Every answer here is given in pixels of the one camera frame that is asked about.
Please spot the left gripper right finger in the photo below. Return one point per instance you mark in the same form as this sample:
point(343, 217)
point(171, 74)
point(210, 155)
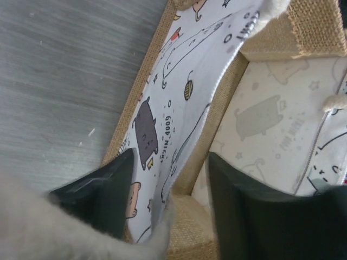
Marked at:
point(255, 221)

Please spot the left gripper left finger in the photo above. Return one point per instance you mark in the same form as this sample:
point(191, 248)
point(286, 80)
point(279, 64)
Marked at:
point(100, 197)

